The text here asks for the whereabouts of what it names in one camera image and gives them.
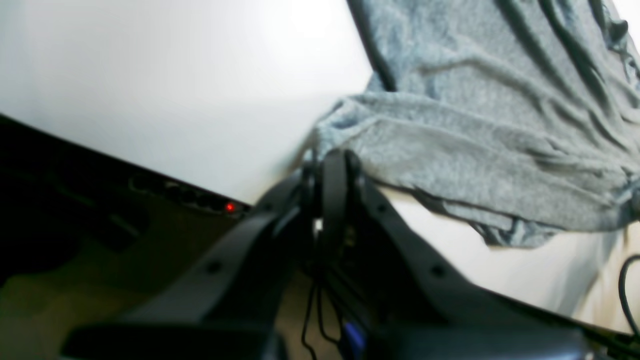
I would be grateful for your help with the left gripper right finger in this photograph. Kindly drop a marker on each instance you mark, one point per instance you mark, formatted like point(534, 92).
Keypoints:
point(422, 308)

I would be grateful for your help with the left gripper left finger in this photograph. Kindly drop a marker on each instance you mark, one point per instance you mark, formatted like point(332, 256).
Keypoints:
point(224, 307)

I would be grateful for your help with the grey t-shirt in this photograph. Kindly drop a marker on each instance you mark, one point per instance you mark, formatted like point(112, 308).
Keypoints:
point(520, 117)

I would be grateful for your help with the black power strip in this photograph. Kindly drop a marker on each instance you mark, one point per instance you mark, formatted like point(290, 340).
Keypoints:
point(187, 195)

